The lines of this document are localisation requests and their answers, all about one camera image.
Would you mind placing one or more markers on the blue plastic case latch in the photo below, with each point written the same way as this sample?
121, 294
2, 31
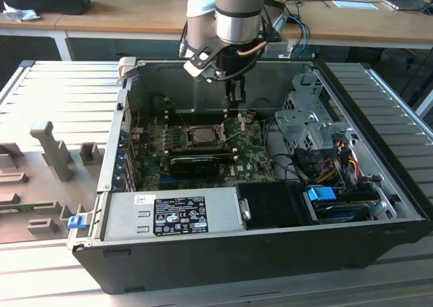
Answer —
75, 222

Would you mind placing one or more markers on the hard disk drive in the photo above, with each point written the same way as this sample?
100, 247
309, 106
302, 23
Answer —
341, 210

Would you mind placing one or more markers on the green motherboard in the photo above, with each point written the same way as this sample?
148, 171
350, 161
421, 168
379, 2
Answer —
250, 158

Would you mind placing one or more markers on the CPU socket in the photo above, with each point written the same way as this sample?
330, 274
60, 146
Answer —
188, 137

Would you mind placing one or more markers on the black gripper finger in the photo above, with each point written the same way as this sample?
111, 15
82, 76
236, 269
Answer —
240, 90
231, 90

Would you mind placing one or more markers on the black graphics card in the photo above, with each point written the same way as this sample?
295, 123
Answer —
194, 166

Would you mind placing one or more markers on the small silver CPU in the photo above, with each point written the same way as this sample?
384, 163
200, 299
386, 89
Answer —
206, 134

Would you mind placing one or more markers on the round coin cell battery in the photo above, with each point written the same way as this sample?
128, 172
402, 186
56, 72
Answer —
248, 119

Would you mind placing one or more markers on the beige plastic case latch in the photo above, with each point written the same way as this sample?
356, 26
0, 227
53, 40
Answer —
126, 68

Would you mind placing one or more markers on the grey brown parts rack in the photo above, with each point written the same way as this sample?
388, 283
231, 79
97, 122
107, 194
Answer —
57, 155

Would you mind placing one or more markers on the small white barcode sticker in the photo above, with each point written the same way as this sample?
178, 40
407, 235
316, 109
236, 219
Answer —
144, 199

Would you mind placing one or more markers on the black open PC case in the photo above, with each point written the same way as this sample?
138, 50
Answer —
236, 263

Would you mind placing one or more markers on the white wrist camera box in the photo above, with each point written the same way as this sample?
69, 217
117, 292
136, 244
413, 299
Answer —
199, 65

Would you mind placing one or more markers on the black plastic shroud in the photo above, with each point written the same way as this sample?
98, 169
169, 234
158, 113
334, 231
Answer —
270, 205

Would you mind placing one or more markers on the black rating label sticker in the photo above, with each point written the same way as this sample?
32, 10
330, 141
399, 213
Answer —
181, 215

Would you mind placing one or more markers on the blue disk carrier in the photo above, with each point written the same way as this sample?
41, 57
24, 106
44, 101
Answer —
320, 194

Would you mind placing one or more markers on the green RAM stick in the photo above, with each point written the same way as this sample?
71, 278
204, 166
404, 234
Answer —
27, 207

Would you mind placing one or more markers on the crumpled white wrapper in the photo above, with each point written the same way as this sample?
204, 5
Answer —
22, 13

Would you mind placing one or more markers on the silver metal drive cage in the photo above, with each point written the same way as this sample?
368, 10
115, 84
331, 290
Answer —
304, 124

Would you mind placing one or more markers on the blue expansion slot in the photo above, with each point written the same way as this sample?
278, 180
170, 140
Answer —
166, 178

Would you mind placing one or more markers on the black RAM slot bank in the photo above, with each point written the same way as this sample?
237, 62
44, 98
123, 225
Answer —
189, 117
203, 149

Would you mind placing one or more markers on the black cylindrical capacitor block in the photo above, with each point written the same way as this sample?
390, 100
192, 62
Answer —
157, 101

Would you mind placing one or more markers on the silver power supply unit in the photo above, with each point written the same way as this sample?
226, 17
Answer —
125, 219

